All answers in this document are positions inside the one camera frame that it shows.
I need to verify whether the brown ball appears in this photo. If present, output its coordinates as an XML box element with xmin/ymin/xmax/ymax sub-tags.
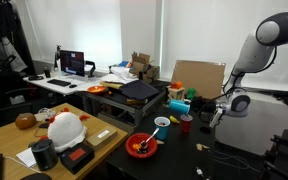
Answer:
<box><xmin>14</xmin><ymin>112</ymin><xmax>38</xmax><ymax>130</ymax></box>

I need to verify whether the small wrapped candy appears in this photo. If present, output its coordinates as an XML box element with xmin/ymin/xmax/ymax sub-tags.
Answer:
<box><xmin>195</xmin><ymin>167</ymin><xmax>206</xmax><ymax>178</ymax></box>

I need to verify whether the black armchair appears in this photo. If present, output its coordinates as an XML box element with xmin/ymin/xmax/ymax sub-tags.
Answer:
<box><xmin>0</xmin><ymin>84</ymin><xmax>35</xmax><ymax>133</ymax></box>

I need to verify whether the black mug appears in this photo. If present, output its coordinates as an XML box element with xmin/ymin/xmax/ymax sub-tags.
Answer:
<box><xmin>30</xmin><ymin>137</ymin><xmax>59</xmax><ymax>171</ymax></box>
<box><xmin>43</xmin><ymin>67</ymin><xmax>52</xmax><ymax>79</ymax></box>

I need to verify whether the wooden toy box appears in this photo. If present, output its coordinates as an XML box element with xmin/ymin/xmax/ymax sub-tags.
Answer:
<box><xmin>167</xmin><ymin>85</ymin><xmax>186</xmax><ymax>102</ymax></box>

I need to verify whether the red plastic cup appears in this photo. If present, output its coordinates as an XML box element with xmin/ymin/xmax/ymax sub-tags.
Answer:
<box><xmin>179</xmin><ymin>114</ymin><xmax>194</xmax><ymax>133</ymax></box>

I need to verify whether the white plush chicken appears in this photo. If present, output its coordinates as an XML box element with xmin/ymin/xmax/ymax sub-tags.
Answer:
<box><xmin>38</xmin><ymin>107</ymin><xmax>91</xmax><ymax>153</ymax></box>

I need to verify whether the black headset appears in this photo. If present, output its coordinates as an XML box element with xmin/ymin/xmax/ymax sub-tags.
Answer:
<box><xmin>27</xmin><ymin>74</ymin><xmax>44</xmax><ymax>81</ymax></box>

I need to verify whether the monitor showing red window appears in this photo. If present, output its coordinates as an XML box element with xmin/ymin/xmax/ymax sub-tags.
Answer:
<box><xmin>59</xmin><ymin>49</ymin><xmax>86</xmax><ymax>78</ymax></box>

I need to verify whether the white desk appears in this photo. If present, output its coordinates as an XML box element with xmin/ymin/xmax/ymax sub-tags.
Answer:
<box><xmin>22</xmin><ymin>71</ymin><xmax>112</xmax><ymax>96</ymax></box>

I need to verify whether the red bowl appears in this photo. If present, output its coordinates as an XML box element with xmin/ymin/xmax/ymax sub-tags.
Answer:
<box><xmin>125</xmin><ymin>132</ymin><xmax>159</xmax><ymax>159</ymax></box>

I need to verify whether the white side table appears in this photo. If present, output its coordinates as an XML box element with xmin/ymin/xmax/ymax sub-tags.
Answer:
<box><xmin>215</xmin><ymin>79</ymin><xmax>288</xmax><ymax>156</ymax></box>

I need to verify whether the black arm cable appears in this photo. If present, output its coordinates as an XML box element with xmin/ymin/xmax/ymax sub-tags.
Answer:
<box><xmin>197</xmin><ymin>46</ymin><xmax>279</xmax><ymax>125</ymax></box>

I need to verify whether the large cardboard scrap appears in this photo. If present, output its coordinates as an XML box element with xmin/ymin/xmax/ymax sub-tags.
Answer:
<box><xmin>196</xmin><ymin>143</ymin><xmax>211</xmax><ymax>152</ymax></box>

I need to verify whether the orange bowl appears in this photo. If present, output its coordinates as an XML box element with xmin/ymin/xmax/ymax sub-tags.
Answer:
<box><xmin>86</xmin><ymin>85</ymin><xmax>108</xmax><ymax>95</ymax></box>

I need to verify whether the black box red label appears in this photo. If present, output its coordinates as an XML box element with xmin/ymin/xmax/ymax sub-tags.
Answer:
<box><xmin>58</xmin><ymin>142</ymin><xmax>96</xmax><ymax>175</ymax></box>

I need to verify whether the crumpled clear plastic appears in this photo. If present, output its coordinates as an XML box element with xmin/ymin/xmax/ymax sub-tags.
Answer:
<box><xmin>33</xmin><ymin>107</ymin><xmax>57</xmax><ymax>122</ymax></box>

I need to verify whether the white paper sheet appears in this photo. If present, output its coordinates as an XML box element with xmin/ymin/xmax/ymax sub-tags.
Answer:
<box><xmin>15</xmin><ymin>146</ymin><xmax>38</xmax><ymax>168</ymax></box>

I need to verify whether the open cardboard box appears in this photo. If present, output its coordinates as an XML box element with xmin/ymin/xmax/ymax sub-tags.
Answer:
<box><xmin>129</xmin><ymin>51</ymin><xmax>161</xmax><ymax>84</ymax></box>

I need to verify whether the metal spoon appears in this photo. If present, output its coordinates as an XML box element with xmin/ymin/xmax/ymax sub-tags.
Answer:
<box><xmin>139</xmin><ymin>128</ymin><xmax>160</xmax><ymax>149</ymax></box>

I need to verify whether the yellow toy banana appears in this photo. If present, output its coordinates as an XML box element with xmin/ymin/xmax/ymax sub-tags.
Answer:
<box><xmin>169</xmin><ymin>115</ymin><xmax>181</xmax><ymax>125</ymax></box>

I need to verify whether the hanging clothing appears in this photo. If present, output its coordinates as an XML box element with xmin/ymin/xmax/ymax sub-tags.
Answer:
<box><xmin>0</xmin><ymin>0</ymin><xmax>28</xmax><ymax>79</ymax></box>

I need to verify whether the white paper pile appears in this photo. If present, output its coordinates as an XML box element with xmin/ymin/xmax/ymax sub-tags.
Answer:
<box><xmin>108</xmin><ymin>65</ymin><xmax>138</xmax><ymax>84</ymax></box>

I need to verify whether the white cable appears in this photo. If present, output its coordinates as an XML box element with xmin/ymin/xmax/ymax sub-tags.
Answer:
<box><xmin>2</xmin><ymin>154</ymin><xmax>35</xmax><ymax>173</ymax></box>

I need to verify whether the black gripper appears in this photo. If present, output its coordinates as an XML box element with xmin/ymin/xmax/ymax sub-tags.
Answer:
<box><xmin>186</xmin><ymin>97</ymin><xmax>219</xmax><ymax>117</ymax></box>

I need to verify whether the blue plastic cup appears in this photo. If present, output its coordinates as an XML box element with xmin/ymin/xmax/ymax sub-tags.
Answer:
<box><xmin>168</xmin><ymin>99</ymin><xmax>192</xmax><ymax>116</ymax></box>
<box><xmin>153</xmin><ymin>116</ymin><xmax>171</xmax><ymax>141</ymax></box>

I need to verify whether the brown cardboard sheet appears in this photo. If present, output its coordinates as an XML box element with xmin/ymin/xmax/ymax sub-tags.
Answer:
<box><xmin>170</xmin><ymin>59</ymin><xmax>226</xmax><ymax>100</ymax></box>

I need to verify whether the black metal stand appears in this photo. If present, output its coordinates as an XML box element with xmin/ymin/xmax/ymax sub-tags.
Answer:
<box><xmin>258</xmin><ymin>129</ymin><xmax>288</xmax><ymax>180</ymax></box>

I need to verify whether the black webcam stand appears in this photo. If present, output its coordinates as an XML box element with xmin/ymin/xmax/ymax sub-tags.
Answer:
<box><xmin>53</xmin><ymin>44</ymin><xmax>62</xmax><ymax>71</ymax></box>

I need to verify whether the small tan cardboard box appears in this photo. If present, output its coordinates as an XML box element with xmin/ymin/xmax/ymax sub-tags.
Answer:
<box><xmin>83</xmin><ymin>125</ymin><xmax>118</xmax><ymax>151</ymax></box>

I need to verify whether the orange toy ball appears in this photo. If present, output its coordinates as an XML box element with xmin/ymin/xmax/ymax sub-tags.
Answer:
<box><xmin>169</xmin><ymin>81</ymin><xmax>184</xmax><ymax>90</ymax></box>

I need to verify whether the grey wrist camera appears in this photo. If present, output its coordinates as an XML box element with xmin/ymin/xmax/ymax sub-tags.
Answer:
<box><xmin>208</xmin><ymin>107</ymin><xmax>224</xmax><ymax>129</ymax></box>

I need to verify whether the green toy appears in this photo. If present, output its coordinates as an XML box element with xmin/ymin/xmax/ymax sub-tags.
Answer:
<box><xmin>186</xmin><ymin>87</ymin><xmax>197</xmax><ymax>100</ymax></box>

